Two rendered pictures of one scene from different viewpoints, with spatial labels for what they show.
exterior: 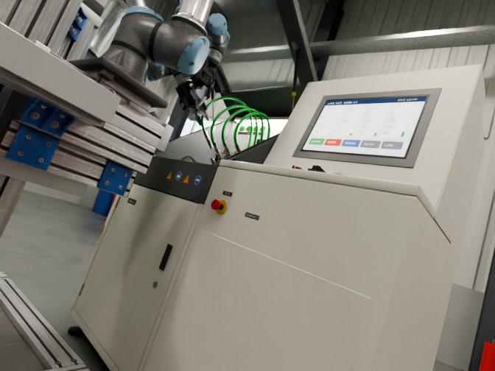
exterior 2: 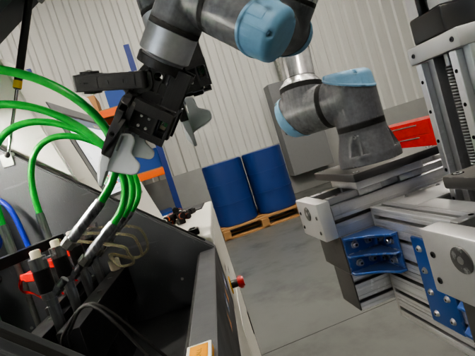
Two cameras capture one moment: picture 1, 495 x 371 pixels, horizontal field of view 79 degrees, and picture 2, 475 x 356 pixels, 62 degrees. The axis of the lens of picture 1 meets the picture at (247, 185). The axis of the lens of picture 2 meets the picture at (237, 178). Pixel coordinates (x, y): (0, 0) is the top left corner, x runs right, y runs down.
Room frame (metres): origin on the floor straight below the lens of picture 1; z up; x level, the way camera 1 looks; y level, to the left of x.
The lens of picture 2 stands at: (1.79, 0.90, 1.17)
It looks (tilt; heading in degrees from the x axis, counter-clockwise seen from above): 4 degrees down; 224
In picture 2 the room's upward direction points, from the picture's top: 17 degrees counter-clockwise
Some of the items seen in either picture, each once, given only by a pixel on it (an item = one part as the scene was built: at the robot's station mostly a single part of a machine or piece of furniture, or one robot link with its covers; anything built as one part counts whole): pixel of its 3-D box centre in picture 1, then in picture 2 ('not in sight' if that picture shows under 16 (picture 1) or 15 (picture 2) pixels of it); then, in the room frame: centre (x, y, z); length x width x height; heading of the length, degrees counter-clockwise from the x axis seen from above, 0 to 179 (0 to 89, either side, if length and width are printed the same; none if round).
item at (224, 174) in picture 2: not in sight; (250, 189); (-2.41, -2.93, 0.51); 1.20 x 0.85 x 1.02; 142
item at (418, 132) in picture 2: not in sight; (418, 158); (-2.81, -0.69, 0.43); 0.70 x 0.46 x 0.86; 79
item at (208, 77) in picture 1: (205, 73); (182, 66); (1.26, 0.34, 1.35); 0.09 x 0.08 x 0.12; 136
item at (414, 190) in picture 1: (310, 184); (181, 226); (0.98, -0.20, 0.96); 0.70 x 0.22 x 0.03; 46
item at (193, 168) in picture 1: (166, 175); (218, 338); (1.40, 0.37, 0.87); 0.62 x 0.04 x 0.16; 46
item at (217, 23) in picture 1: (213, 27); not in sight; (1.16, 0.35, 1.50); 0.11 x 0.11 x 0.08; 0
